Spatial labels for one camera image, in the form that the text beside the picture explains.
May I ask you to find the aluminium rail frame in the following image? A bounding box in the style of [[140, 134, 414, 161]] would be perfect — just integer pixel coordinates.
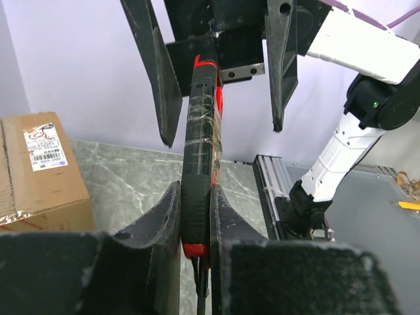
[[252, 155, 293, 241]]

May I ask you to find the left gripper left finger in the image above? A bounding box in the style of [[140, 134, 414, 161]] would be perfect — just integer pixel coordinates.
[[114, 181, 180, 314]]

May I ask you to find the red black utility knife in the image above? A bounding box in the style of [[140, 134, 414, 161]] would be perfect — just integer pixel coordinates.
[[180, 55, 223, 314]]

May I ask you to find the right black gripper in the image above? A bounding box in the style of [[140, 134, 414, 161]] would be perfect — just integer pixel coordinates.
[[120, 0, 331, 147]]

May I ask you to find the brown cardboard express box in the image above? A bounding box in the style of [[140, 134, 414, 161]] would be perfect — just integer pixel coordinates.
[[1, 112, 95, 233]]

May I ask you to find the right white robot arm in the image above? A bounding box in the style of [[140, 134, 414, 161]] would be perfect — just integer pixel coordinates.
[[121, 1, 419, 247]]

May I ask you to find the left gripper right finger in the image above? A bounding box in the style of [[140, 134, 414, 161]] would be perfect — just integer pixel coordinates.
[[209, 185, 266, 314]]

